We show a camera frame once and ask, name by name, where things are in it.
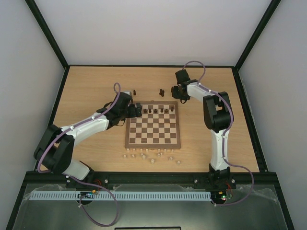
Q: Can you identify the black frame rail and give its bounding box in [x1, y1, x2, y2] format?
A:
[22, 171, 280, 190]

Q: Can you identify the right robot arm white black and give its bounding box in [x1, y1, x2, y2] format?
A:
[171, 69, 234, 188]

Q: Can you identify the wooden chess board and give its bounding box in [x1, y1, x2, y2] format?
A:
[125, 101, 181, 149]

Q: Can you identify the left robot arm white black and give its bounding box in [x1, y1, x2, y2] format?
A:
[34, 92, 142, 181]

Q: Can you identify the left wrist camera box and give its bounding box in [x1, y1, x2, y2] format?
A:
[124, 91, 132, 96]

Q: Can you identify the white slotted cable duct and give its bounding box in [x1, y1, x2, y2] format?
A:
[29, 191, 212, 201]

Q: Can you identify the controller board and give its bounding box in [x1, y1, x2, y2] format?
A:
[211, 189, 234, 201]
[77, 190, 99, 199]

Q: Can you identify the right controller board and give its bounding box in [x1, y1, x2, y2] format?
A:
[211, 189, 234, 201]

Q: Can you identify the left controller board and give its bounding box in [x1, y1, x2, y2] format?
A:
[77, 190, 99, 199]

